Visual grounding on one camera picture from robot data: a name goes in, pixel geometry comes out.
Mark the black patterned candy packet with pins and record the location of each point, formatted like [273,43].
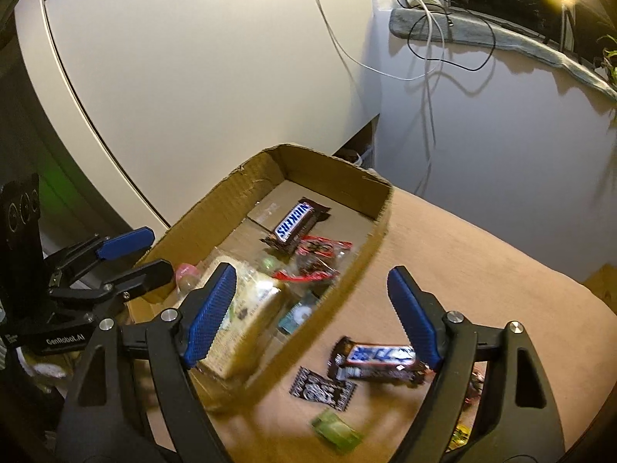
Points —
[313,387]

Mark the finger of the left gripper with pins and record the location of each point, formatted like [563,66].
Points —
[106,248]
[110,298]

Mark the potted spider plant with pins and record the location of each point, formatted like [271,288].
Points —
[608,58]

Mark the Snickers bar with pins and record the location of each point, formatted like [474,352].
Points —
[287,234]
[385,364]

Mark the mint candy teal packet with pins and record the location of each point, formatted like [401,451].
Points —
[298,314]

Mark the red clear snack bag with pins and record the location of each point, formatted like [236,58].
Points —
[316,263]
[474,388]

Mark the grey window sill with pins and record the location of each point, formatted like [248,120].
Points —
[469,31]

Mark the cardboard box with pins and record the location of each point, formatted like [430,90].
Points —
[244,208]

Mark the green candy packet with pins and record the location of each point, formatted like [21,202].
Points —
[335,432]

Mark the large cracker pack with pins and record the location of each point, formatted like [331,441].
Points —
[246,330]

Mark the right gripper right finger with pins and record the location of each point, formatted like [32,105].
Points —
[517,418]

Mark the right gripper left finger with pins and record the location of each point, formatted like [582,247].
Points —
[102,418]

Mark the yellow candy packet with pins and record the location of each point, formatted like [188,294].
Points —
[460,436]

